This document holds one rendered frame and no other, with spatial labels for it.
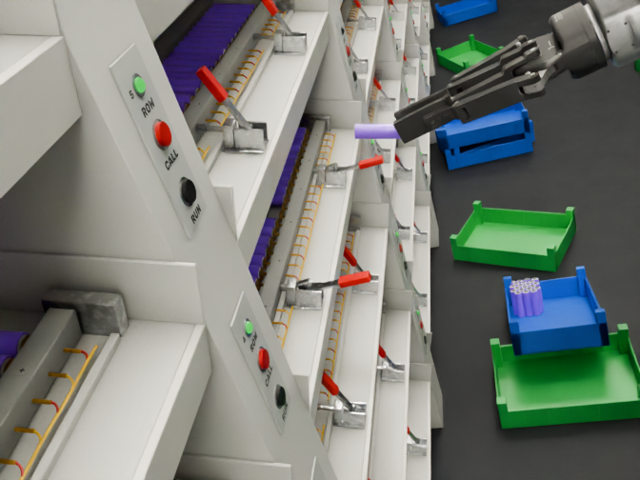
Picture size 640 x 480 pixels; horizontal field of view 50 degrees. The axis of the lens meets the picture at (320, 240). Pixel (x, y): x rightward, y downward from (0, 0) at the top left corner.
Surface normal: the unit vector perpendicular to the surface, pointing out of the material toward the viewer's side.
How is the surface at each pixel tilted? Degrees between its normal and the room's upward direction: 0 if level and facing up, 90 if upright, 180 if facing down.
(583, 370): 0
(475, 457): 0
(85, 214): 90
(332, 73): 90
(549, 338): 71
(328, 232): 15
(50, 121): 105
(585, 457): 0
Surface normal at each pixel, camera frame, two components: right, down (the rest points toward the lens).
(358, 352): -0.01, -0.82
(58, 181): -0.13, 0.57
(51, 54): 0.99, 0.06
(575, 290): -0.21, 0.29
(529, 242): -0.28, -0.81
